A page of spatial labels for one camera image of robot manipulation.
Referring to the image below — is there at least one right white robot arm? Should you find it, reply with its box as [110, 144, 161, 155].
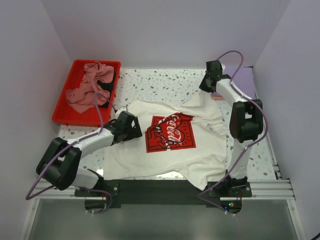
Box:
[199, 60, 264, 198]

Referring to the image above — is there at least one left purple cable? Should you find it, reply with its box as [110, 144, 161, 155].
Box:
[25, 92, 118, 215]

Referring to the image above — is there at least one white t-shirt red print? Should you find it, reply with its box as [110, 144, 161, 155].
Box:
[103, 91, 227, 190]

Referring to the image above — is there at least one red plastic bin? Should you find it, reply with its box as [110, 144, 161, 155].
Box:
[52, 59, 121, 127]

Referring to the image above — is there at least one folded purple t-shirt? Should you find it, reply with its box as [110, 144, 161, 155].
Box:
[222, 65, 256, 99]

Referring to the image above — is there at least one pink crumpled t-shirt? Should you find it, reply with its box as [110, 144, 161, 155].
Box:
[65, 61, 114, 114]

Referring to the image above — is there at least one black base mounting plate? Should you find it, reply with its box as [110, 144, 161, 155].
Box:
[74, 179, 253, 212]

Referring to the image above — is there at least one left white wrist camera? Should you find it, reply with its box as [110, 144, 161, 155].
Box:
[114, 106, 128, 114]

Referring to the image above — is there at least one black garment in bin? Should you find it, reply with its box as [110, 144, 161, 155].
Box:
[97, 71, 117, 110]

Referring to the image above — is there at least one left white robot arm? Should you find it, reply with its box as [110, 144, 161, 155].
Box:
[36, 111, 142, 196]

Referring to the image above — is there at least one aluminium extrusion rail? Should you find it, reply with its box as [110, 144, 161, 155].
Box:
[31, 178, 294, 200]

